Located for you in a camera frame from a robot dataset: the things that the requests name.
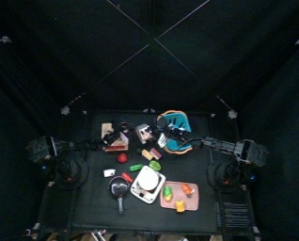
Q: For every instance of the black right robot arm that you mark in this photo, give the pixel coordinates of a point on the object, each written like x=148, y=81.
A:
x=248, y=152

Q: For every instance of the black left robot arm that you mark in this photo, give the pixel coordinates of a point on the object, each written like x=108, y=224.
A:
x=43, y=147

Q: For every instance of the white knife block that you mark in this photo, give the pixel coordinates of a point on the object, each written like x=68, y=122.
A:
x=144, y=134

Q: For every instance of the wooden tray with red base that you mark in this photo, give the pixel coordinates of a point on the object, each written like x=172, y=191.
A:
x=120, y=145

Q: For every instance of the red toy tomato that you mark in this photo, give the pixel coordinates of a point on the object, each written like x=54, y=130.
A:
x=122, y=157

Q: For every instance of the red striped sushi toy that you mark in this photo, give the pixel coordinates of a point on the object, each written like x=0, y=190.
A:
x=156, y=153

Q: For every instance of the yellow egg sushi toy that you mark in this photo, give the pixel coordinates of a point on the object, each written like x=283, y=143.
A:
x=147, y=154

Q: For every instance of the green toy cucumber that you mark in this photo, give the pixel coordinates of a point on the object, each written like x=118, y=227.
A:
x=135, y=167

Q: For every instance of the small white cup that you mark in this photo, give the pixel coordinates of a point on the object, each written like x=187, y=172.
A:
x=110, y=173

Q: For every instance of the green toy pepper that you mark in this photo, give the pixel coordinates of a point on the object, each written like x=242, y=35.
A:
x=155, y=165

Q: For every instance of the red toy sausage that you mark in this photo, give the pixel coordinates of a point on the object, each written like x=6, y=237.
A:
x=127, y=177

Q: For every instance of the white round plate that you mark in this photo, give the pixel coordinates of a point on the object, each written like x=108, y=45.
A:
x=147, y=180

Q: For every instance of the black toy frying pan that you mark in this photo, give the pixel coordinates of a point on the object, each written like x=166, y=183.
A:
x=119, y=188

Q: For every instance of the orange toy carrot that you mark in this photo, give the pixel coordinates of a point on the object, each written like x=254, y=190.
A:
x=187, y=189

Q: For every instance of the toy corn with green husk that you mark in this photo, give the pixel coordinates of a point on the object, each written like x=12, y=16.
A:
x=167, y=193

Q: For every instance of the white toy kitchen scale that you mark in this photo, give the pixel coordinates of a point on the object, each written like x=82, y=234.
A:
x=142, y=196

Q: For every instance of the pink cutting board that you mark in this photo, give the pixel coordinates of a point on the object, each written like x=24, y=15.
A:
x=190, y=202

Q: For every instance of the yellow toy food piece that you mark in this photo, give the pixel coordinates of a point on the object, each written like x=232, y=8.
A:
x=180, y=206

